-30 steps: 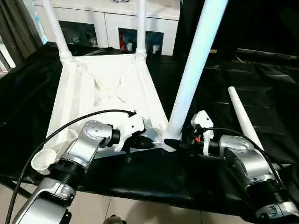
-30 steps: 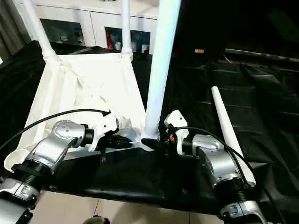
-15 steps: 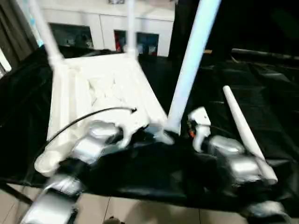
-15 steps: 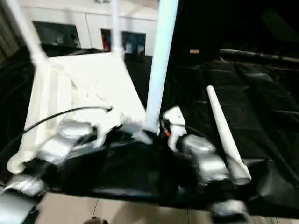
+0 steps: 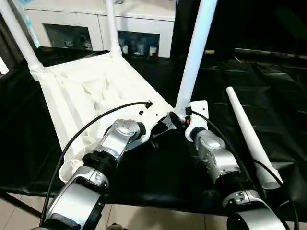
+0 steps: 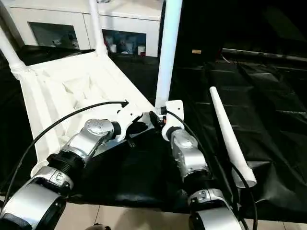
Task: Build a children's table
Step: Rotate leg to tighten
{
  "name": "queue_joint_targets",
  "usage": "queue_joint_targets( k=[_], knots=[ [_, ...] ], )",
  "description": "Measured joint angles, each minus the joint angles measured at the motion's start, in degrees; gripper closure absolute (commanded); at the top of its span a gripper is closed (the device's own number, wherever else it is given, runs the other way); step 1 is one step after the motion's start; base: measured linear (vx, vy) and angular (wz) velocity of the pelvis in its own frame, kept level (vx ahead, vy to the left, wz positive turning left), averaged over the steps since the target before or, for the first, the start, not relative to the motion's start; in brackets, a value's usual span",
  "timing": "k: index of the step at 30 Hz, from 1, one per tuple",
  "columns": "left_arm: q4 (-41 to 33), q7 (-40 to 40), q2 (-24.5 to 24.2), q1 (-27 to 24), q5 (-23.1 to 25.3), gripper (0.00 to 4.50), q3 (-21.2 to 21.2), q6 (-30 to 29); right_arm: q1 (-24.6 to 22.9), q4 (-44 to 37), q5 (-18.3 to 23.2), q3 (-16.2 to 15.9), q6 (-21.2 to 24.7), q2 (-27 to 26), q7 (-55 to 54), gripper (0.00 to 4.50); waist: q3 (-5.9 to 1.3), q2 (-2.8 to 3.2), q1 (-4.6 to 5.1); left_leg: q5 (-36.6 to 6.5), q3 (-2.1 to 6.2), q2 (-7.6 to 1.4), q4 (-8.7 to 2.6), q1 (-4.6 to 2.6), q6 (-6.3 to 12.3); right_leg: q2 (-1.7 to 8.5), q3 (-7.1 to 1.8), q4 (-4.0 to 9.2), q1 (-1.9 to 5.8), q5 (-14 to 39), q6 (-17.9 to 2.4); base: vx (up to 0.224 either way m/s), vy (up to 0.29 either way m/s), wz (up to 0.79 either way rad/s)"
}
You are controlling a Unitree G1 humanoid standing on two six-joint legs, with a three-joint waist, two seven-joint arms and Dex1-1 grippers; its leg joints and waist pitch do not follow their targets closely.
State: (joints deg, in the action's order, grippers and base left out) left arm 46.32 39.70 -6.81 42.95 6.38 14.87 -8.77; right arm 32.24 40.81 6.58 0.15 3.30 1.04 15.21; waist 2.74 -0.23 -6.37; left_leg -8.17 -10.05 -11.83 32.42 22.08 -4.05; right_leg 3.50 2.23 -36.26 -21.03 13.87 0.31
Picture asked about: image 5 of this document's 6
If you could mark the white plastic table top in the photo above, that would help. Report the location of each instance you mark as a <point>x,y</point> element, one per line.
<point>84,95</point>

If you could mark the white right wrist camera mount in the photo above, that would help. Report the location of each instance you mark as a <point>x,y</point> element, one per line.
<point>199,112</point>

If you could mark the dark grey tube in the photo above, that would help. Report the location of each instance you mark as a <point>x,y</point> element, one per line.
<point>271,52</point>

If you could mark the small yellow tag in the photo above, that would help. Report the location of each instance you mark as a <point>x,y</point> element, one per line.
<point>209,51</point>

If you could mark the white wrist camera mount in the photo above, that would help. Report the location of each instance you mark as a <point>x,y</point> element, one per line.
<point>153,115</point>
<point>199,112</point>

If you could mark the black backdrop cloth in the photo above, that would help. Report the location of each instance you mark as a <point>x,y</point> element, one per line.
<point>251,24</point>

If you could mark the black work surface mat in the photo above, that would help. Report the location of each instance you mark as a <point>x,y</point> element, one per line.
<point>263,107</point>

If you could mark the white glass-door cabinet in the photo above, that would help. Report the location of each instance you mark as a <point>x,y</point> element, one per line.
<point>84,19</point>

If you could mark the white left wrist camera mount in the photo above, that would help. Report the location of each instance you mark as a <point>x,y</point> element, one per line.
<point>153,115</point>

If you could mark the white plastic table leg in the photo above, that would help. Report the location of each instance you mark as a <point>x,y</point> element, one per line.
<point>247,129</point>
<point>21,40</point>
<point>196,52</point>
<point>112,28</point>

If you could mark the black metal table frame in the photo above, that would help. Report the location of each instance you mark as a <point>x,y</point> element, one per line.
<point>21,204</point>

